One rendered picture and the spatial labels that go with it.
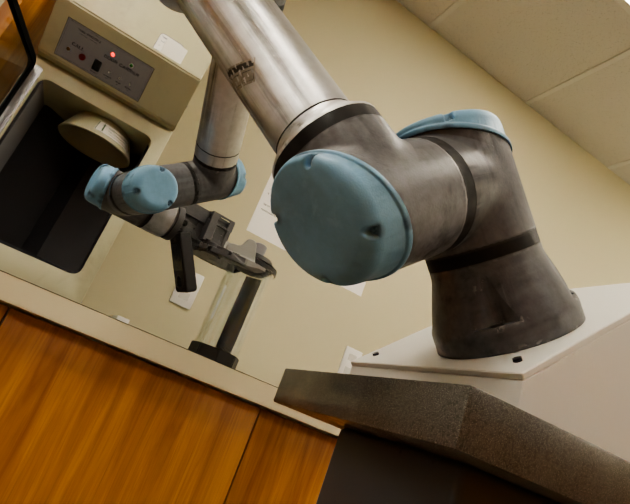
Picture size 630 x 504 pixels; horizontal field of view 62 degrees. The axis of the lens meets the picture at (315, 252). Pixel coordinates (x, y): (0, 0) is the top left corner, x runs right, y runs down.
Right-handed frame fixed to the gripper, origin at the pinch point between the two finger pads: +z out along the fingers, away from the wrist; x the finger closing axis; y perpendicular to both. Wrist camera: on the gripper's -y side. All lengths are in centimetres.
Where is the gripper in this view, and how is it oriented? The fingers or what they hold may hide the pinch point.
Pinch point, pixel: (247, 272)
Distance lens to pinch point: 110.6
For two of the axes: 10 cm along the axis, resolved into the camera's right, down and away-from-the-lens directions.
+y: 3.1, -9.1, 2.9
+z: 7.0, 4.2, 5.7
